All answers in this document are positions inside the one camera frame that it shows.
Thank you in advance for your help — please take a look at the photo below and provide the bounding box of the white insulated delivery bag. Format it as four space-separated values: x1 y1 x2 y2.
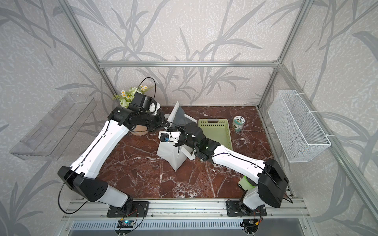
157 102 197 171

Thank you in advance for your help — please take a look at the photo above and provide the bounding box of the round decorated tin can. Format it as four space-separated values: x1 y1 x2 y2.
232 116 246 132

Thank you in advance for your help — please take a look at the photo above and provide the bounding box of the black and green work glove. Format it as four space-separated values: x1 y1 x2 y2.
238 176 258 191

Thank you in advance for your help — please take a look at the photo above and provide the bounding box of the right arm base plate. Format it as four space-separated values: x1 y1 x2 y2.
225 199 267 217

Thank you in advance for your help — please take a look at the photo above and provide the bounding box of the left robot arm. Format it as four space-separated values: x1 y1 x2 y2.
58 93 165 207

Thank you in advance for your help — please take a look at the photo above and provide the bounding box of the flower bouquet in paper pot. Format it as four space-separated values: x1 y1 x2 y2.
112 85 149 136

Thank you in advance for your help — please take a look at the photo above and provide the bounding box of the left controller board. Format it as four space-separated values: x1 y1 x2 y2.
116 219 136 229

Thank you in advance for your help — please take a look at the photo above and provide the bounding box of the white wire mesh basket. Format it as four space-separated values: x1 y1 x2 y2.
268 89 331 163

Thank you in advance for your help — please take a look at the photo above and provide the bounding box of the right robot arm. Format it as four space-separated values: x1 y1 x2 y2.
178 122 289 210

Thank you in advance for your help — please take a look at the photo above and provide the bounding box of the green plastic basket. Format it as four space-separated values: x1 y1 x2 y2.
198 119 233 150

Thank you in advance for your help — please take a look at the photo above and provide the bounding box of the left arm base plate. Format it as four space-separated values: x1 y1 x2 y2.
106 201 150 218

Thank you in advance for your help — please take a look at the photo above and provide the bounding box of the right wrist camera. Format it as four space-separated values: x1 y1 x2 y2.
158 131 181 143

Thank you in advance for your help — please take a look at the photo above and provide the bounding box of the clear acrylic wall shelf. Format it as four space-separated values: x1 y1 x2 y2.
9 92 96 161

